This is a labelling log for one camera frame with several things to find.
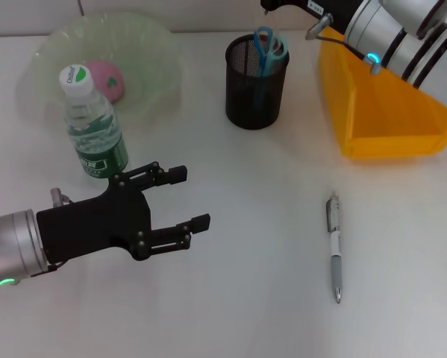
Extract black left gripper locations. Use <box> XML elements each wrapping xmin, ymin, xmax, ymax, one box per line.
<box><xmin>36</xmin><ymin>161</ymin><xmax>212</xmax><ymax>262</ymax></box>

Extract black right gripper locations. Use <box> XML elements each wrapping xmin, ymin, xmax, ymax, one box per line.
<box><xmin>260</xmin><ymin>0</ymin><xmax>364</xmax><ymax>35</ymax></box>

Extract blue plastic scissors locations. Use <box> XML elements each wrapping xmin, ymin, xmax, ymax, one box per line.
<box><xmin>253</xmin><ymin>25</ymin><xmax>290</xmax><ymax>78</ymax></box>

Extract clear green-label water bottle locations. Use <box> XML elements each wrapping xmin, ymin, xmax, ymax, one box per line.
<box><xmin>58</xmin><ymin>63</ymin><xmax>130</xmax><ymax>180</ymax></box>

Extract pink toy peach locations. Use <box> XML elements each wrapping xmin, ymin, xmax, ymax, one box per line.
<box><xmin>85</xmin><ymin>60</ymin><xmax>127</xmax><ymax>104</ymax></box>

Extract white grey ballpoint pen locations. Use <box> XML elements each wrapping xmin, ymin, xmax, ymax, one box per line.
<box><xmin>325</xmin><ymin>191</ymin><xmax>344</xmax><ymax>305</ymax></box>

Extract black mesh pen holder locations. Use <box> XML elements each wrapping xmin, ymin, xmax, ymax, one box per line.
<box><xmin>225</xmin><ymin>34</ymin><xmax>290</xmax><ymax>131</ymax></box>

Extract green glass fruit plate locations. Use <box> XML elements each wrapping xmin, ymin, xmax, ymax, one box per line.
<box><xmin>16</xmin><ymin>13</ymin><xmax>185</xmax><ymax>131</ymax></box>

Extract yellow plastic bin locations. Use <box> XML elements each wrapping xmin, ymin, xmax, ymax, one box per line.
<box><xmin>317</xmin><ymin>28</ymin><xmax>447</xmax><ymax>160</ymax></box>

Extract right wrist cable with plug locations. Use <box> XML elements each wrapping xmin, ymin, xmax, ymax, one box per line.
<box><xmin>304</xmin><ymin>13</ymin><xmax>384</xmax><ymax>75</ymax></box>

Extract wrist cable with plug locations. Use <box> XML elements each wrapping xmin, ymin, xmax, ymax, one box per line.
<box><xmin>28</xmin><ymin>188</ymin><xmax>75</xmax><ymax>279</ymax></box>
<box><xmin>304</xmin><ymin>13</ymin><xmax>384</xmax><ymax>75</ymax></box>

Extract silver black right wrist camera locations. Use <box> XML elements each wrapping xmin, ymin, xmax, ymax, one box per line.
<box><xmin>378</xmin><ymin>0</ymin><xmax>447</xmax><ymax>38</ymax></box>

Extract left wrist cable with plug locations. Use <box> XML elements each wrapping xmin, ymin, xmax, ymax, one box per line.
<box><xmin>28</xmin><ymin>188</ymin><xmax>75</xmax><ymax>279</ymax></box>

